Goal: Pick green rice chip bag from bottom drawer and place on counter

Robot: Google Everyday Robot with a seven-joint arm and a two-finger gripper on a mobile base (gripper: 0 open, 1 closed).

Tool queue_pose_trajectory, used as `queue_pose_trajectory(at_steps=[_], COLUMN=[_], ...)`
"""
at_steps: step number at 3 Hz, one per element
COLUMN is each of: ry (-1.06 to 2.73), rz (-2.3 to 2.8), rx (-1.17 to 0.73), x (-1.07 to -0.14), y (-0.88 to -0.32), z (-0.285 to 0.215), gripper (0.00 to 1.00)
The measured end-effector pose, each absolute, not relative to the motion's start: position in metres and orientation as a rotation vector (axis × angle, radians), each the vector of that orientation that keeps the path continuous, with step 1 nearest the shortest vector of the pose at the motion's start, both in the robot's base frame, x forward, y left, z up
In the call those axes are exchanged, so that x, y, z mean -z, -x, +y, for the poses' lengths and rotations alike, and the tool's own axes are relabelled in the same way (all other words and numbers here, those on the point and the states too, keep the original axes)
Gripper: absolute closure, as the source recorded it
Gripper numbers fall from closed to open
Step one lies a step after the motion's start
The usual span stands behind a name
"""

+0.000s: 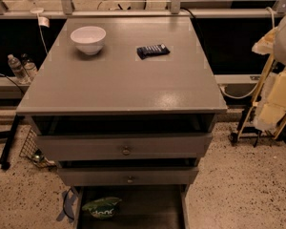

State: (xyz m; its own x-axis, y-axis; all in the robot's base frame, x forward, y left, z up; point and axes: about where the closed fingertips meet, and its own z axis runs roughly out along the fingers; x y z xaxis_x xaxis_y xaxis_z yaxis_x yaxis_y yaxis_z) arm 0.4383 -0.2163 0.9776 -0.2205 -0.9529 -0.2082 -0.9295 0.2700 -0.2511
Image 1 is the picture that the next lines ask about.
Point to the white ceramic bowl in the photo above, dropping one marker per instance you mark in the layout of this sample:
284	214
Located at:
89	40

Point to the middle grey drawer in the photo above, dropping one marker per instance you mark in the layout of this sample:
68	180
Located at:
127	176

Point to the wire mesh basket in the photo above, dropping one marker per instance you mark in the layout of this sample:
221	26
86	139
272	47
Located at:
31	152

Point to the clear water bottle left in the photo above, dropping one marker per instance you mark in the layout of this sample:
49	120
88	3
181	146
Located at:
18	69

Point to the grey drawer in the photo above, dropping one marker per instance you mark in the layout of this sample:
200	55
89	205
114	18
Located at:
127	176
113	147

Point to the dark blue snack bar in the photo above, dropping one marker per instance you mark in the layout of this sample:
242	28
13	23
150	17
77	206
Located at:
151	51

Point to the clear water bottle right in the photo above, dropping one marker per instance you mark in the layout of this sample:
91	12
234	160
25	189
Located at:
29	66

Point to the clear water bottle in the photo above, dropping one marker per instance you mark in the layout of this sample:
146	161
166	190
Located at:
18	69
29	66

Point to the black metal leg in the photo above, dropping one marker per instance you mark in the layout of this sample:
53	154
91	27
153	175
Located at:
6	150

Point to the green rice chip bag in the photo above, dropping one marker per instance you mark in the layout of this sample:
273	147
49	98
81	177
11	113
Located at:
102	208

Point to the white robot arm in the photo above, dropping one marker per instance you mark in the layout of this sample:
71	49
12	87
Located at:
274	41

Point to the grey drawer cabinet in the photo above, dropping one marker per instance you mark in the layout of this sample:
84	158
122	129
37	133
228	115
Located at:
115	92

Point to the top grey drawer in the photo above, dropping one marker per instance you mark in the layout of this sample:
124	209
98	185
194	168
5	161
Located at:
113	147

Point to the bottom open drawer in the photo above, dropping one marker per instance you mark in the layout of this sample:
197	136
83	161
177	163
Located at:
141	207

